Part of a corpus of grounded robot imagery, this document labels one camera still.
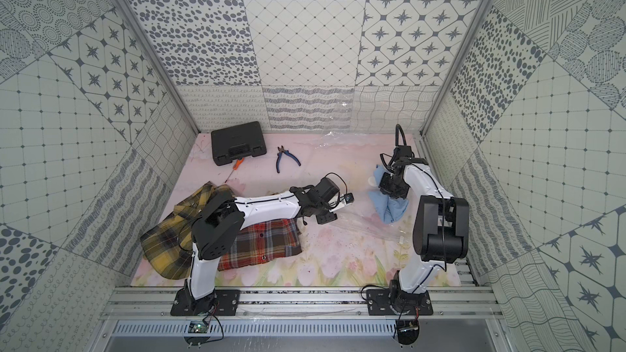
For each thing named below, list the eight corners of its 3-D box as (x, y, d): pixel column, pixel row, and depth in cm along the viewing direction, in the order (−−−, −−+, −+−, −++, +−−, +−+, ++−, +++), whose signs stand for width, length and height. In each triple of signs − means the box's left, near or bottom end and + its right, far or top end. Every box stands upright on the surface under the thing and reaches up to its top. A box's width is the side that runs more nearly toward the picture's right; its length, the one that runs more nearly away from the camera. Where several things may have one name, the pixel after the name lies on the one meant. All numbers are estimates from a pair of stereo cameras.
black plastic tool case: (216, 168, 109) (212, 160, 104) (215, 136, 121) (211, 128, 117) (267, 156, 114) (265, 147, 109) (261, 127, 126) (258, 118, 122)
